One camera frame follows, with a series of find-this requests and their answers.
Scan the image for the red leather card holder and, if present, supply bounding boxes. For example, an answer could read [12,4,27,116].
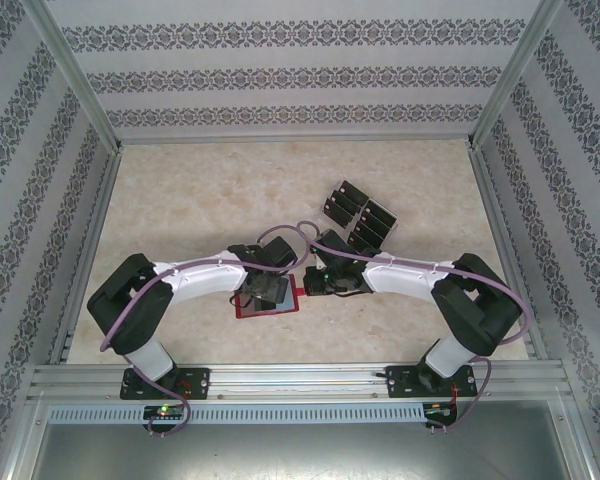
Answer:
[231,272,307,322]

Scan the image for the clear acrylic card stand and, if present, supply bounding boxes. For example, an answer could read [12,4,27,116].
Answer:
[321,178,400,251]

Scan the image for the grey sheet metal tray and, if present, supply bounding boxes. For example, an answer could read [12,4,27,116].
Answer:
[0,394,600,480]

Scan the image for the aluminium table edge bar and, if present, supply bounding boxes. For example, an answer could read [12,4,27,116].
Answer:
[469,147,549,361]
[47,147,126,366]

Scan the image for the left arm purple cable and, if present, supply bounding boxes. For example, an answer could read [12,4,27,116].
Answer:
[102,222,311,436]

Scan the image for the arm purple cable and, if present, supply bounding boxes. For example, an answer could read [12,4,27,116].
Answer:
[297,219,531,436]
[102,222,311,436]

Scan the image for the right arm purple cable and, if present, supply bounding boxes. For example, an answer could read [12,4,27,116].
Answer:
[297,219,531,436]

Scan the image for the aluminium mounting rail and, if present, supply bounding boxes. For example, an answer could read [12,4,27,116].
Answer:
[29,363,571,401]

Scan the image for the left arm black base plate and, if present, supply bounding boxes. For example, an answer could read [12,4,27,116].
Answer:
[119,367,212,401]

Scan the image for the slotted grey cable duct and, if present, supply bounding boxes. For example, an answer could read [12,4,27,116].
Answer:
[49,403,426,424]

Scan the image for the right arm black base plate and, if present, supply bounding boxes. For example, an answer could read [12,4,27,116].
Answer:
[387,364,479,400]

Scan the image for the aluminium frame post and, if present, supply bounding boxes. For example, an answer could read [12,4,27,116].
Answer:
[464,0,566,151]
[22,0,126,154]

